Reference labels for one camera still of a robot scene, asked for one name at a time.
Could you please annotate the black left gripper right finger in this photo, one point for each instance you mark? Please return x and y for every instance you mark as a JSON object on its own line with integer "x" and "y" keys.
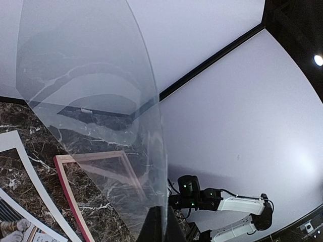
{"x": 177, "y": 229}

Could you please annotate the cat and books photo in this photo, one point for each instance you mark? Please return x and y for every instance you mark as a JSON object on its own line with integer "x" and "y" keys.
{"x": 19, "y": 225}

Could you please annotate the white photo mat board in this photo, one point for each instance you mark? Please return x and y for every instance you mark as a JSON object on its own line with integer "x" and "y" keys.
{"x": 29, "y": 177}

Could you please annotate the pink wooden picture frame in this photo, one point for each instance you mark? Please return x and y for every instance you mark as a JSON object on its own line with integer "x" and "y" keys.
{"x": 130, "y": 180}

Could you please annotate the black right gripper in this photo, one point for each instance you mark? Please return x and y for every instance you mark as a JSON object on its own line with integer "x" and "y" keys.
{"x": 183, "y": 202}

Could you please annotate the black right corner post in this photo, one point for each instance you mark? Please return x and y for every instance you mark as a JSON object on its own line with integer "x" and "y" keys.
{"x": 210, "y": 61}

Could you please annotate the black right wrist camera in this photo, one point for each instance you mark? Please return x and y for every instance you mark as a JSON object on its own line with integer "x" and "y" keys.
{"x": 189, "y": 187}

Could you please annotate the clear acrylic sheet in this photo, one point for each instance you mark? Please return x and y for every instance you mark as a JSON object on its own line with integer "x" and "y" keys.
{"x": 84, "y": 70}

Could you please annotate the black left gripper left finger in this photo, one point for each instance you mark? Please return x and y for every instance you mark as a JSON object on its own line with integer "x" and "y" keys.
{"x": 152, "y": 230}

